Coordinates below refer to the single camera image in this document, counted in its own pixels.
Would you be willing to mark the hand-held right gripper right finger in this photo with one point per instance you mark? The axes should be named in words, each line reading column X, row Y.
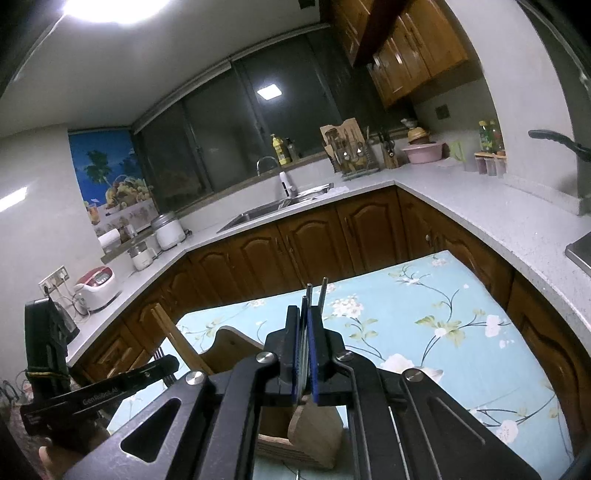
column 316, row 360

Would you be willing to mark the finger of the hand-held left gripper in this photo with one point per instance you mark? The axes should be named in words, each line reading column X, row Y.
column 152, row 369

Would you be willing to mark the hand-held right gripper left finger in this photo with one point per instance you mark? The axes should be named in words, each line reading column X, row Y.
column 292, row 350

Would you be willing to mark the silver metal fork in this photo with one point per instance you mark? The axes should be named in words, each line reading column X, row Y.
column 160, row 354

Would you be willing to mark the wooden chopstick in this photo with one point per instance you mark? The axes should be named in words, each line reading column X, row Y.
column 182, row 353
column 168, row 334

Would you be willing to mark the wooden utensil holder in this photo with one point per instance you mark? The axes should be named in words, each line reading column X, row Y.
column 231, row 346

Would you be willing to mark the dish rack with utensils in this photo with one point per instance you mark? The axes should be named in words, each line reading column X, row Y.
column 351, row 152

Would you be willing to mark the person's left hand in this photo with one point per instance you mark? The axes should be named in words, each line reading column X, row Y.
column 54, row 464

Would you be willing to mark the pink white rice cooker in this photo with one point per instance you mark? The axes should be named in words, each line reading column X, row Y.
column 97, row 288

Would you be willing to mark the floral blue tablecloth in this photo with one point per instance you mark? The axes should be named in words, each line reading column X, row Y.
column 415, row 323

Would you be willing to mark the small white pot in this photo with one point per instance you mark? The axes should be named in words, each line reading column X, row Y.
column 142, row 258

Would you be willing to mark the wooden lower kitchen cabinets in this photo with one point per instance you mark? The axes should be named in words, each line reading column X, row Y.
column 323, row 240

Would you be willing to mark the wooden kitchen cabinets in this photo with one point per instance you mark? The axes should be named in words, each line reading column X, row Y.
column 415, row 46
column 323, row 240

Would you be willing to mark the paper towel roll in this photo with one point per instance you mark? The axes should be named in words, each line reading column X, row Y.
column 110, row 241

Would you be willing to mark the white lidded cooking pot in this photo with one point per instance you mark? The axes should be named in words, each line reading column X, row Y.
column 168, row 233

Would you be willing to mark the steel kitchen sink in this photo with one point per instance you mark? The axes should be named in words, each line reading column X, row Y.
column 263, row 214

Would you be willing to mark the white faucet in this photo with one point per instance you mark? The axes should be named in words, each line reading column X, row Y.
column 286, row 184

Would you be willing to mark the chrome arched faucet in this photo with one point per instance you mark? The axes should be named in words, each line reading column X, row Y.
column 265, row 159

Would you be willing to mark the yellow bottle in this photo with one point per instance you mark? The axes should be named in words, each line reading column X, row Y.
column 280, row 151

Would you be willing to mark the dark bottle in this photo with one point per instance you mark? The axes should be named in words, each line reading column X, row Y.
column 293, row 150

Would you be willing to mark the grey kitchen countertop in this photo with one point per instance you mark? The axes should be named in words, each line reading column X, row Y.
column 461, row 203

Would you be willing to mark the knife block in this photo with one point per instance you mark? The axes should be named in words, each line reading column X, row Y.
column 390, row 154

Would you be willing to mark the dark kitchen window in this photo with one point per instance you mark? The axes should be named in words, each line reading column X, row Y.
column 254, row 124

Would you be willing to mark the pink basin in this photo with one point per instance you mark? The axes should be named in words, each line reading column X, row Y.
column 422, row 153

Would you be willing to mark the stack of bowls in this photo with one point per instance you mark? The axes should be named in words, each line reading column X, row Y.
column 415, row 134

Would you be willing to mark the clear green pitcher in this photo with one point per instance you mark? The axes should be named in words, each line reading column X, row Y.
column 456, row 152

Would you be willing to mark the spice jar rack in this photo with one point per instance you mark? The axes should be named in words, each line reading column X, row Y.
column 489, row 165

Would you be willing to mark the green drink bottle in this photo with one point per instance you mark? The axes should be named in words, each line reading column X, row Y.
column 490, row 136

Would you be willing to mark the steel gas stove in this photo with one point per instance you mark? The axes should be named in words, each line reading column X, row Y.
column 581, row 251

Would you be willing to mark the wooden upper kitchen cabinets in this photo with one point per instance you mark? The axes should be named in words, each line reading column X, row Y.
column 415, row 46

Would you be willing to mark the ceiling lamp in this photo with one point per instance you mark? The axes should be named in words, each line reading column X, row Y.
column 113, row 9

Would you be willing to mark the wall power socket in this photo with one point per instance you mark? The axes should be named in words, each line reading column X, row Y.
column 54, row 279

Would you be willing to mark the beach fruit wall poster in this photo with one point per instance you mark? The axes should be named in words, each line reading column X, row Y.
column 111, row 175

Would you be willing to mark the wall switch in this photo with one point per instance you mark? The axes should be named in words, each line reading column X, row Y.
column 442, row 111

